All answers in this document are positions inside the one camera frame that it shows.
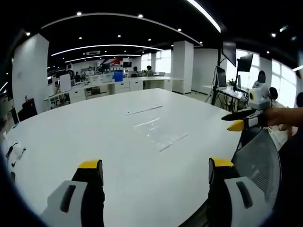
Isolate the person's dark clothing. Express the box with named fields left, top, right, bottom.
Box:
left=277, top=127, right=303, bottom=213

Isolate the long ceiling light strip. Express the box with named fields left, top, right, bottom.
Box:
left=186, top=0, right=221, bottom=32

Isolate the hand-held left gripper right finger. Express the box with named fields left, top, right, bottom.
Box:
left=207, top=157, right=259, bottom=227

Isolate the white device with black cable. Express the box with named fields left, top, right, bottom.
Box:
left=3, top=139, right=27, bottom=167

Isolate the grey mesh office chair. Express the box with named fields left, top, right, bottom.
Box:
left=232, top=129, right=283, bottom=211

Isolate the black monitor stand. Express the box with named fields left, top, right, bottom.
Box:
left=205, top=47, right=228, bottom=107

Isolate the white board panel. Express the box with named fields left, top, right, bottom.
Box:
left=59, top=73, right=72, bottom=92

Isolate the silver desk monitor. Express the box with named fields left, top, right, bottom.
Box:
left=215, top=65, right=228, bottom=88

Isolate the black hanging monitor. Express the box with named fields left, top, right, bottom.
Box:
left=221, top=41, right=237, bottom=68

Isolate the row of white desks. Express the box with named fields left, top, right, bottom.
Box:
left=43, top=76, right=186, bottom=110

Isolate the clear resealable plastic bag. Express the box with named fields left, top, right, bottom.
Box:
left=133, top=116, right=189, bottom=153

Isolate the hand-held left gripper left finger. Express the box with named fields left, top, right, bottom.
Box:
left=39, top=159, right=105, bottom=227

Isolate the person's right hand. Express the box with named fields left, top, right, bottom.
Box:
left=260, top=106, right=289, bottom=127

